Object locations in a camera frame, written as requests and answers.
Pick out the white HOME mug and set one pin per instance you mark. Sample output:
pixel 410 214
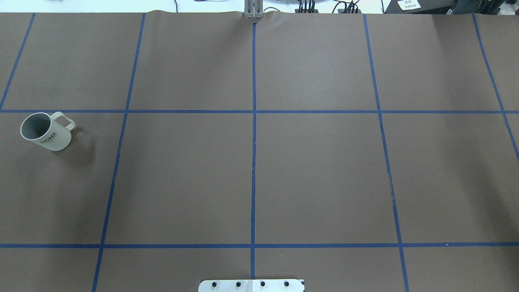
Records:
pixel 53 132

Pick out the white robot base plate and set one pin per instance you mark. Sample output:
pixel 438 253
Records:
pixel 252 285

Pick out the aluminium frame post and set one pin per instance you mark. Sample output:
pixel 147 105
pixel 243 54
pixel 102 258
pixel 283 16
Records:
pixel 253 9

